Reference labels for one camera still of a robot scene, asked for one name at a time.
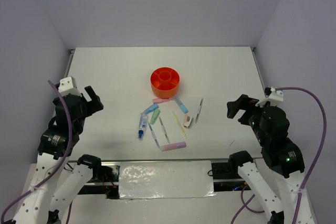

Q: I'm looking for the pink highlighter near organizer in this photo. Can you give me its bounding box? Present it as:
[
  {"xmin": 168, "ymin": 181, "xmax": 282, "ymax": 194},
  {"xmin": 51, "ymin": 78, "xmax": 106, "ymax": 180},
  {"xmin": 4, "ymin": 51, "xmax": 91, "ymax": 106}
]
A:
[{"xmin": 152, "ymin": 98, "xmax": 169, "ymax": 104}]

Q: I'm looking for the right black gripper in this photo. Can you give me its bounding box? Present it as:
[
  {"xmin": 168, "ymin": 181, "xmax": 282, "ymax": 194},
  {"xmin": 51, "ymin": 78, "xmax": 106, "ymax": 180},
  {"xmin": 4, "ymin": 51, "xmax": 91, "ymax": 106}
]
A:
[{"xmin": 226, "ymin": 92, "xmax": 268, "ymax": 143}]

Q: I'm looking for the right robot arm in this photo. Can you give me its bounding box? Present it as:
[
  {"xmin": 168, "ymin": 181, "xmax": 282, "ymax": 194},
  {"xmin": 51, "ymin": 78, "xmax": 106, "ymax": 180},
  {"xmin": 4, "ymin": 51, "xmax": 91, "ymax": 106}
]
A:
[{"xmin": 227, "ymin": 94, "xmax": 315, "ymax": 223}]

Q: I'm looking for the blue capped glue bottle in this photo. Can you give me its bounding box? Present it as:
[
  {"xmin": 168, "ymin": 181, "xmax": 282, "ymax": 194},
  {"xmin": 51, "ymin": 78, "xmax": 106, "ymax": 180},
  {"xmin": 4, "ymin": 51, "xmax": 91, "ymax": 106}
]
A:
[{"xmin": 138, "ymin": 113, "xmax": 148, "ymax": 140}]

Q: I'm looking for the pink stapler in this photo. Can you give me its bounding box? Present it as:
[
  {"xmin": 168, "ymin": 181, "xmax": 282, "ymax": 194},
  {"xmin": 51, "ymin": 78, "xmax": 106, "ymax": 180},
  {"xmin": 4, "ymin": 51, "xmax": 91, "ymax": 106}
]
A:
[{"xmin": 183, "ymin": 114, "xmax": 193, "ymax": 129}]

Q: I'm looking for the blue highlighter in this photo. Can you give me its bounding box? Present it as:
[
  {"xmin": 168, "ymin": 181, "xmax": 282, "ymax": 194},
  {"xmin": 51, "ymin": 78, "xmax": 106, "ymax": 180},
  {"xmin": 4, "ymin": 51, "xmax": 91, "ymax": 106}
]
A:
[
  {"xmin": 174, "ymin": 97, "xmax": 188, "ymax": 114},
  {"xmin": 143, "ymin": 103, "xmax": 159, "ymax": 114}
]

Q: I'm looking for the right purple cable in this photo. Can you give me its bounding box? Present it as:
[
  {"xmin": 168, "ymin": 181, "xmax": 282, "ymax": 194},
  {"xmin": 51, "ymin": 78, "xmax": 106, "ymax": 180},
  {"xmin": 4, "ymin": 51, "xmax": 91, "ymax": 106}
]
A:
[{"xmin": 229, "ymin": 87, "xmax": 327, "ymax": 224}]

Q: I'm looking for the yellow thin pen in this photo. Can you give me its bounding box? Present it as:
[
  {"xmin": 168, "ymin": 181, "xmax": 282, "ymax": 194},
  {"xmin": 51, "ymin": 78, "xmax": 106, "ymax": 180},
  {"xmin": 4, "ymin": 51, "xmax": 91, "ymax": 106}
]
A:
[{"xmin": 172, "ymin": 111, "xmax": 187, "ymax": 139}]

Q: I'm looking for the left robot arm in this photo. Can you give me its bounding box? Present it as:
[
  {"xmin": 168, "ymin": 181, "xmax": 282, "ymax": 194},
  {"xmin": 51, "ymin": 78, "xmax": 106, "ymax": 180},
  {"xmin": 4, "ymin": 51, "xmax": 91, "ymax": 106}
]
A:
[{"xmin": 1, "ymin": 84, "xmax": 103, "ymax": 223}]

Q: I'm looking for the green highlighter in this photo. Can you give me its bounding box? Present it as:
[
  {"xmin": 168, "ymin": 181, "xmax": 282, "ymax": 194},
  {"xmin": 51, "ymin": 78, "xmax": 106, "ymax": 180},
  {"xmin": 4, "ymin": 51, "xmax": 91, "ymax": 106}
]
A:
[{"xmin": 150, "ymin": 109, "xmax": 161, "ymax": 125}]

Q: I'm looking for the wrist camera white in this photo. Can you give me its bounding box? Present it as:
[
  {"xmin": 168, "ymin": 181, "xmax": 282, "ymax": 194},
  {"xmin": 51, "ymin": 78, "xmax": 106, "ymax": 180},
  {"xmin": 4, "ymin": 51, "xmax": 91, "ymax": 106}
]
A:
[
  {"xmin": 58, "ymin": 77, "xmax": 80, "ymax": 97},
  {"xmin": 255, "ymin": 87, "xmax": 284, "ymax": 108}
]

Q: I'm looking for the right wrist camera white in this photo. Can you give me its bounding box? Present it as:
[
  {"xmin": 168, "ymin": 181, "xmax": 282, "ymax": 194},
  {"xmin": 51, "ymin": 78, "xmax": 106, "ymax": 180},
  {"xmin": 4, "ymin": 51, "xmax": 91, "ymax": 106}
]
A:
[{"xmin": 255, "ymin": 87, "xmax": 284, "ymax": 108}]

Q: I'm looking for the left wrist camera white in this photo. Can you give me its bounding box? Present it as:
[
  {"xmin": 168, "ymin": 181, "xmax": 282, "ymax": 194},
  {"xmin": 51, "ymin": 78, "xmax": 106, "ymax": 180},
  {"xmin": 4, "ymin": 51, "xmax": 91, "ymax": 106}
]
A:
[{"xmin": 58, "ymin": 77, "xmax": 80, "ymax": 97}]

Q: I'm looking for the pink purple highlighter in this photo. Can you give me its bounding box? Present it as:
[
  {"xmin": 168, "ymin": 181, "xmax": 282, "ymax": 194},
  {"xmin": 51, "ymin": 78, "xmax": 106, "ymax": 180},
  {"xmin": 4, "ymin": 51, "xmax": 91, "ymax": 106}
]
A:
[{"xmin": 160, "ymin": 142, "xmax": 186, "ymax": 151}]

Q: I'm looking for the blue striped thin pen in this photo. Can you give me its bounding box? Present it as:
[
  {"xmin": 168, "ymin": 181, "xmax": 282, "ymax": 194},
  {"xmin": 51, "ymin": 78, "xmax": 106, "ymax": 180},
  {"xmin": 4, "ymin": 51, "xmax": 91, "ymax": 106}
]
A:
[{"xmin": 149, "ymin": 123, "xmax": 161, "ymax": 150}]

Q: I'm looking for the orange round divided organizer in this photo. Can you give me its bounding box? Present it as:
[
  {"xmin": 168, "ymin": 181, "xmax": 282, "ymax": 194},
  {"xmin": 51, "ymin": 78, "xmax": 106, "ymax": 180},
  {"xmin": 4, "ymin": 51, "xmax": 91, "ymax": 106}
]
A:
[{"xmin": 150, "ymin": 67, "xmax": 180, "ymax": 99}]

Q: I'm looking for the grey white thin pen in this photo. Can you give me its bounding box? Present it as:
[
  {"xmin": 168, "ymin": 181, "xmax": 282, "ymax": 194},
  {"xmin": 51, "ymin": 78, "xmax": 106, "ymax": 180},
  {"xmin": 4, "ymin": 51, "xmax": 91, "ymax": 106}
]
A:
[{"xmin": 195, "ymin": 98, "xmax": 204, "ymax": 124}]

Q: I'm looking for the silver foil cover plate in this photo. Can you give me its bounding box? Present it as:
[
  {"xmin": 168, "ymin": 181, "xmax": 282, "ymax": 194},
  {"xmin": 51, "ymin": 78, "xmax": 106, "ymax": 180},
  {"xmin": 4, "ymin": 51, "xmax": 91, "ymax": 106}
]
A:
[{"xmin": 119, "ymin": 161, "xmax": 216, "ymax": 199}]

